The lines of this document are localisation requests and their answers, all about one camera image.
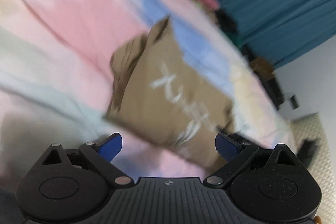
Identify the tan t-shirt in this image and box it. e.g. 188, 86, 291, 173
106, 18, 234, 172

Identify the black clothes pile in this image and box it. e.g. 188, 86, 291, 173
215, 9, 238, 35

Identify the black armchair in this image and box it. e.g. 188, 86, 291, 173
260, 77, 285, 110

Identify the brown paper bag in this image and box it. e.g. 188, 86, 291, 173
249, 57, 275, 81

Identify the green garment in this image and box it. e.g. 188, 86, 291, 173
227, 32, 245, 50

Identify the pink folded garment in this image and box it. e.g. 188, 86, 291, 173
197, 0, 221, 11

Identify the black wall socket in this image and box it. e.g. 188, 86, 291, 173
288, 93, 299, 110

